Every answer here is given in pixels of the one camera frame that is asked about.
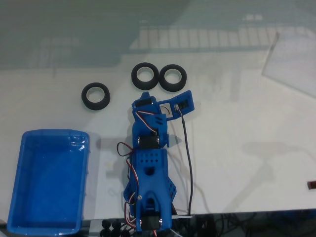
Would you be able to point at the black tape roll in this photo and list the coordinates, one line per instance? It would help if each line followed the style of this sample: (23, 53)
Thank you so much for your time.
(182, 81)
(85, 98)
(134, 79)

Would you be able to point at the blue plastic bin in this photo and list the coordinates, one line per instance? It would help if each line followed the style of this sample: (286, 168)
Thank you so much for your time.
(49, 172)

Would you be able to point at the black clamp knob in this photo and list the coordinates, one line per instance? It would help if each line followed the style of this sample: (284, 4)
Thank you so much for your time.
(105, 233)
(106, 223)
(116, 224)
(126, 233)

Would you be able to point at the clear plastic sheet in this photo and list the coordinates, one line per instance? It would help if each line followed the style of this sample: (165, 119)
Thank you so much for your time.
(291, 64)

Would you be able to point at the small dark red object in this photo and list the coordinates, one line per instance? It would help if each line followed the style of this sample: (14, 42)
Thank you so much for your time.
(311, 185)

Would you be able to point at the blue camera mount with camera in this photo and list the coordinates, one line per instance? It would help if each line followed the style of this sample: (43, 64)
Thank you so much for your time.
(185, 97)

